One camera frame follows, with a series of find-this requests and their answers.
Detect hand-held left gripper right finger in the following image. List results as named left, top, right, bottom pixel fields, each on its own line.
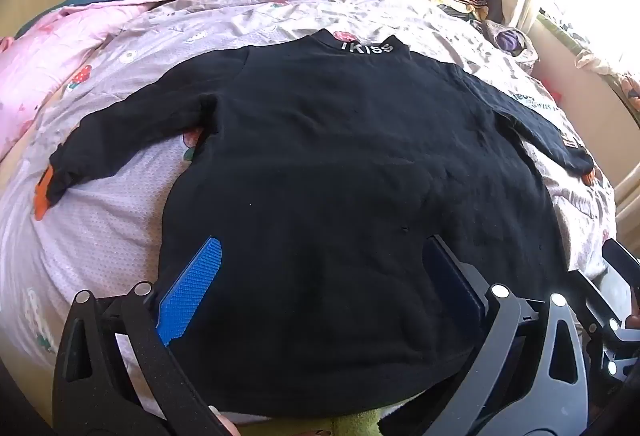
left=422, top=233, right=591, bottom=436

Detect strawberry print duvet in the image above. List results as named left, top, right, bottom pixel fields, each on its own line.
left=0, top=0, right=618, bottom=422

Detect pink quilt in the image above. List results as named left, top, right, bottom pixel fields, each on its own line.
left=0, top=0, right=151, bottom=161

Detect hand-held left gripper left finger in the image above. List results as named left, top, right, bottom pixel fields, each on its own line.
left=52, top=236, right=236, bottom=436

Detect black sweater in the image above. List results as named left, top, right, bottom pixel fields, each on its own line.
left=47, top=28, right=596, bottom=419

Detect green cloth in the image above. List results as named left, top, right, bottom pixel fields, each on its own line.
left=280, top=408, right=396, bottom=436

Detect person's left hand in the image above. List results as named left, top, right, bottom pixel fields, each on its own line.
left=209, top=406, right=238, bottom=436

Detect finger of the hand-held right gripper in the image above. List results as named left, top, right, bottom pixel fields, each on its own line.
left=570, top=266, right=632, bottom=382
left=600, top=238, right=640, bottom=314

